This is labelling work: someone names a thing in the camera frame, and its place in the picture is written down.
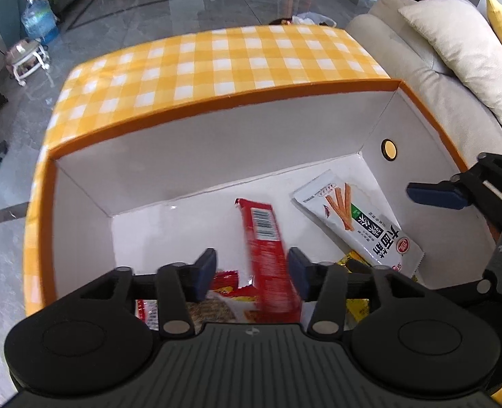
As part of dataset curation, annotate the beige sofa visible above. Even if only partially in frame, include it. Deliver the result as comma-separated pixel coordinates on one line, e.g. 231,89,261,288
344,0,502,171

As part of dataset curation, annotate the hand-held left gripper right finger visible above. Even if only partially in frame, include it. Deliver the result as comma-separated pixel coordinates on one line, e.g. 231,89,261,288
287,246,433,336

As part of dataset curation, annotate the yellow checked tablecloth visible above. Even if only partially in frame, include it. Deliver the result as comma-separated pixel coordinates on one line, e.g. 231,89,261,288
23,23,392,319

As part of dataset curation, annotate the beige pillow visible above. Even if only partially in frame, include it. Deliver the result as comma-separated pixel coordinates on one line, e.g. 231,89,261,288
397,0,502,137

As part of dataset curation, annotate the orange cardboard box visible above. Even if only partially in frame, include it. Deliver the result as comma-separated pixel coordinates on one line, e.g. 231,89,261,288
42,77,500,336

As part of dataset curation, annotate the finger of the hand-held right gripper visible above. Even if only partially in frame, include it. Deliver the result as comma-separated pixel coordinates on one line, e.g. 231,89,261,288
439,277,497,305
406,152,502,227

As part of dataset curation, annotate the white stick snack packet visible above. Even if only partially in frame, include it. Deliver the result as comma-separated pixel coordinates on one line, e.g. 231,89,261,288
292,169,426,281

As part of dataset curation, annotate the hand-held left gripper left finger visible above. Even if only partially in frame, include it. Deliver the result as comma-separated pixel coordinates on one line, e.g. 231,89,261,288
79,247,218,336

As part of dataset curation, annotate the blue water bottle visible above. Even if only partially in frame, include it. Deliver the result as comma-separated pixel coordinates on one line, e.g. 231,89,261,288
20,0,60,47

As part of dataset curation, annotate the peanut snack packet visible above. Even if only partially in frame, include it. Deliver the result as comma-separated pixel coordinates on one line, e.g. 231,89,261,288
187,297,239,336

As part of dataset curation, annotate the slim red snack packet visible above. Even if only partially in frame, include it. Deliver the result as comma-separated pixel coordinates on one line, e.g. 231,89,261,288
234,198,303,324

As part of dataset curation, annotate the yellow snack packet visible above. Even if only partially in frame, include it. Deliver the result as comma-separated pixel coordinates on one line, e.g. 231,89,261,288
335,251,379,331

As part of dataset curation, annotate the red foil snack packet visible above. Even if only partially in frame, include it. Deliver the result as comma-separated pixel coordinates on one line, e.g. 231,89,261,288
210,270,258,323

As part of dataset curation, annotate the white plastic bag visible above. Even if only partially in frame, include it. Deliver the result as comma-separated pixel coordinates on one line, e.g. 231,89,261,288
295,12,337,29

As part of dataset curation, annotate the small white wheeled stool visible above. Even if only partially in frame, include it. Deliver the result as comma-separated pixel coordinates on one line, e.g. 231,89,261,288
4,38,51,86

